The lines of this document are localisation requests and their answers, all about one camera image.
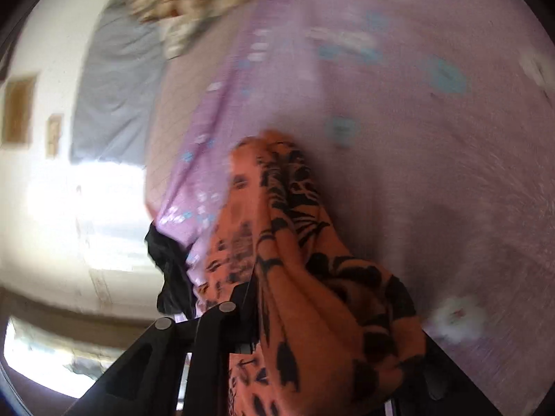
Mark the black cloth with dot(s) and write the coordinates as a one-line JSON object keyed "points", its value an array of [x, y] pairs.
{"points": [[171, 268]]}

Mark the pink bed sheet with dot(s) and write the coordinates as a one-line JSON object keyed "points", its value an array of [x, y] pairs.
{"points": [[173, 121]]}

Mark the orange black floral garment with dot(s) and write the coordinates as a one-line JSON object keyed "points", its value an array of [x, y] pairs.
{"points": [[303, 277]]}

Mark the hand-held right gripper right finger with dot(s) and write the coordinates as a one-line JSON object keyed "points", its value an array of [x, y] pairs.
{"points": [[451, 381]]}

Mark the small wooden wall frame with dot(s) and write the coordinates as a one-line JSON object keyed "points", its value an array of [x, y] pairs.
{"points": [[54, 134]]}

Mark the large wooden wall frame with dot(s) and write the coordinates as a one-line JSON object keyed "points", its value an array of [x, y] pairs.
{"points": [[17, 110]]}

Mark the wooden framed window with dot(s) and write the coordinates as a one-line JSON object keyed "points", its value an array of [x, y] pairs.
{"points": [[52, 355]]}

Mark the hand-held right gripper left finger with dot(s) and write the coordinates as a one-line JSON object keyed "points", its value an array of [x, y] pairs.
{"points": [[214, 338]]}

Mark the purple floral blanket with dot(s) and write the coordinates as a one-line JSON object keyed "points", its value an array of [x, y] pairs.
{"points": [[390, 138]]}

